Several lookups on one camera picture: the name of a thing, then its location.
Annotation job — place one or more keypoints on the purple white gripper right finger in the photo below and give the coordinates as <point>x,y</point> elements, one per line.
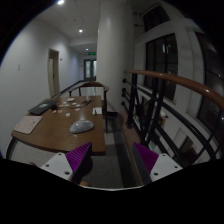
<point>152,166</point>

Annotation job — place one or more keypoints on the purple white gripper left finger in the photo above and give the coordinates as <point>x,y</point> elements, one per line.
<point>73,165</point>

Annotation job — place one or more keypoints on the brown wooden table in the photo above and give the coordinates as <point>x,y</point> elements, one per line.
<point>52,132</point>

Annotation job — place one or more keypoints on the wooden handrail black railing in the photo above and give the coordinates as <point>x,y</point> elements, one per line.
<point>144,114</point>

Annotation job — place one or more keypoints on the white notepad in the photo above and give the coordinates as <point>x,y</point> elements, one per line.
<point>97,111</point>

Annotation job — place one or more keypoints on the pink paper sheet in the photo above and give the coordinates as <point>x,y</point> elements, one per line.
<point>27,124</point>

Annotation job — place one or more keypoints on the dark laptop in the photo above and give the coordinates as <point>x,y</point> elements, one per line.
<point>42,107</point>

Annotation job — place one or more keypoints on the wooden chair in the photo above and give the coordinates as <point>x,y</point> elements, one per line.
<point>96,85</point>

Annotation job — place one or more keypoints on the glass double door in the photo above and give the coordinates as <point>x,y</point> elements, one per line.
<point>90,69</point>

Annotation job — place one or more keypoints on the cream side door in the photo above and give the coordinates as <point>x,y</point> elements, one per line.
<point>53,72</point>

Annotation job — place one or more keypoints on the dark window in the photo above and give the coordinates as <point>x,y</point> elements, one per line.
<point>162,56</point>

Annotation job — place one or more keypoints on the green exit sign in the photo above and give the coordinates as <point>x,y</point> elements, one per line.
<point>92,53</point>

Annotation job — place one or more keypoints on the white round column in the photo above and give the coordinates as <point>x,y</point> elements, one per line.
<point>115,47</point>

